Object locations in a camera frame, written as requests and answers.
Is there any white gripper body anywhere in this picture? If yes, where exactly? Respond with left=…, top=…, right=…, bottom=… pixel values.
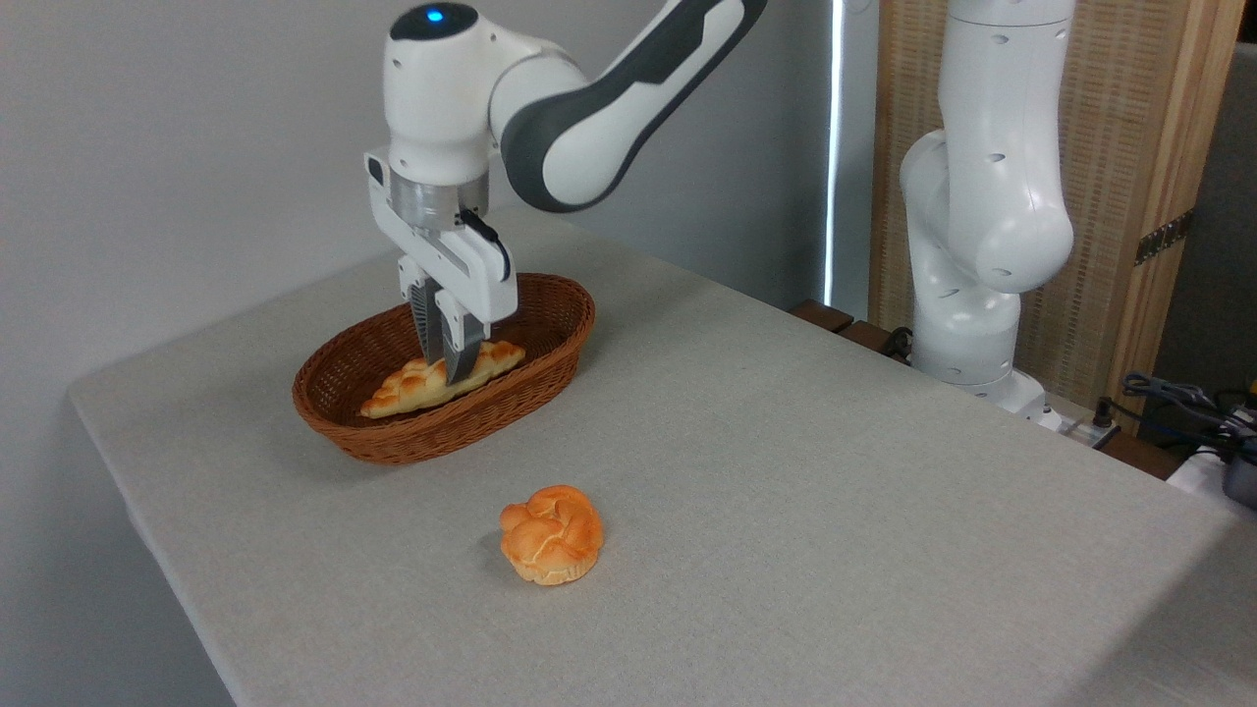
left=365, top=147, right=519, bottom=330

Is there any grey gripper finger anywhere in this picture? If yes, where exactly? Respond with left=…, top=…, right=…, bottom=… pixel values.
left=435, top=290, right=489, bottom=386
left=398, top=255, right=444, bottom=364

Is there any long braided bread loaf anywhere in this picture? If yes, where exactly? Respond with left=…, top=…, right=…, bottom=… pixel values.
left=359, top=340, right=526, bottom=420

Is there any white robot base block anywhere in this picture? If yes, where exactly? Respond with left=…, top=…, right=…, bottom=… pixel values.
left=1021, top=393, right=1120, bottom=451

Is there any round orange bread bun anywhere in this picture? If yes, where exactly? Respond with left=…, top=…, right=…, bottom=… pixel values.
left=499, top=485, right=605, bottom=587

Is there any brown wicker basket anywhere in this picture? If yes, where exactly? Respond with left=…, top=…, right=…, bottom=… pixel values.
left=292, top=273, right=597, bottom=466

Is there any wooden folding screen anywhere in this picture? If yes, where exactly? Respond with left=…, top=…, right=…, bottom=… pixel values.
left=869, top=0, right=1246, bottom=433

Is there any dark metal screen hinge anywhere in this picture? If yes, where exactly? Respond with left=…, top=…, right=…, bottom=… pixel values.
left=1135, top=209, right=1195, bottom=266

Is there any grey box device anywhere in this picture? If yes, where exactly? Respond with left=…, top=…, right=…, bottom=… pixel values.
left=1223, top=452, right=1257, bottom=510

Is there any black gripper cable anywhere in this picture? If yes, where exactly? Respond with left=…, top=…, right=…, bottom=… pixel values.
left=457, top=206, right=512, bottom=283

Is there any bundle of black cables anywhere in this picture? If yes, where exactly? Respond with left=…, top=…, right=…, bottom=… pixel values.
left=1095, top=373, right=1257, bottom=462

